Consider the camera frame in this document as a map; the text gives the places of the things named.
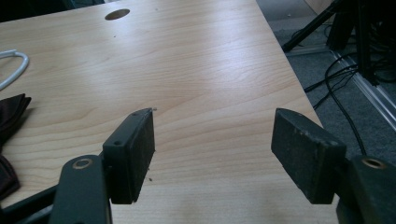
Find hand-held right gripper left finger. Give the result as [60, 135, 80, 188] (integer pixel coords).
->
[102, 107, 156, 205]

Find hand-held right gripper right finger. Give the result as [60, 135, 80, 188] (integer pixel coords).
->
[270, 107, 347, 205]

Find dark cloth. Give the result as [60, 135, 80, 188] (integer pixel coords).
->
[0, 92, 33, 201]

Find black tripod leg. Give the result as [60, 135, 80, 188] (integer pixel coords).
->
[281, 0, 345, 53]

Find white plastic hanger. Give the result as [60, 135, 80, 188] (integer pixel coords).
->
[0, 49, 30, 92]

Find long black cable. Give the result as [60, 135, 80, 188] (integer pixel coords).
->
[324, 51, 368, 157]

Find black floor cables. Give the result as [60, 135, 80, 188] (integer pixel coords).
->
[330, 49, 396, 133]

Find black metal stand post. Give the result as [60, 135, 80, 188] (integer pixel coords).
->
[354, 0, 380, 86]

